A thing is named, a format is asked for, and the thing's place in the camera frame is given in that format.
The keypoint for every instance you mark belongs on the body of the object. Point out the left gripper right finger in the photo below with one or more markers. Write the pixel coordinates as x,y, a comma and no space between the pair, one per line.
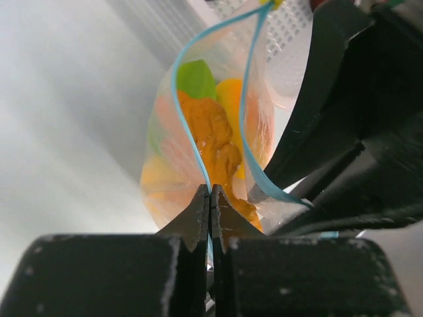
256,275

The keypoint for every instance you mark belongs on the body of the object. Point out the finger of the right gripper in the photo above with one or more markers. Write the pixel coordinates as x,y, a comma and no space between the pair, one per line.
373,216
321,126

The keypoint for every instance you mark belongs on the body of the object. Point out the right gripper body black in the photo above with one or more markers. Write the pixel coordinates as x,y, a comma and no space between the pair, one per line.
385,165

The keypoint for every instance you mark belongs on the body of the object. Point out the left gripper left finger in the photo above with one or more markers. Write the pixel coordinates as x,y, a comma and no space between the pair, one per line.
162,274

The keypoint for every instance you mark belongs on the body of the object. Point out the yellow lemon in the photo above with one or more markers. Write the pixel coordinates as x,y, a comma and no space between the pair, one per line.
228,93

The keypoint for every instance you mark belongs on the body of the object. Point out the clear zip top bag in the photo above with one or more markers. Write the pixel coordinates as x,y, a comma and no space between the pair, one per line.
257,123

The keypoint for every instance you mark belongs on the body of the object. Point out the green leaf vegetable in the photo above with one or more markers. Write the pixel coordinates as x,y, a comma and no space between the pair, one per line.
196,80

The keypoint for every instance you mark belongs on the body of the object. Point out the small orange fruit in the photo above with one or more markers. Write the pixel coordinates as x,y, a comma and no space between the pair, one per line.
212,133

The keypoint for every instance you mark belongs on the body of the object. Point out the orange papaya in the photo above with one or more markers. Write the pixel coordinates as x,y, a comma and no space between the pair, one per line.
168,181

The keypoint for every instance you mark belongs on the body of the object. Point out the green lime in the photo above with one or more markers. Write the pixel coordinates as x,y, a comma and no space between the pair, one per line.
154,137

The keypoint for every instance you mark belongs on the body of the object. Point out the white plastic basket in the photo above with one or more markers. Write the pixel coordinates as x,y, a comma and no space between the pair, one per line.
247,40

